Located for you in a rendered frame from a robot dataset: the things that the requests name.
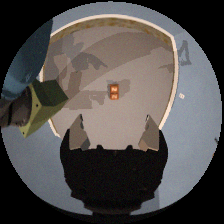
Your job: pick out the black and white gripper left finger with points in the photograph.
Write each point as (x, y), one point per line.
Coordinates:
(74, 142)

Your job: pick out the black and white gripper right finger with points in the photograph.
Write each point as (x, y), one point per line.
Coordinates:
(153, 142)

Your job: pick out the brown wooden calendar cube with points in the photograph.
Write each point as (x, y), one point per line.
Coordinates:
(114, 89)
(114, 96)

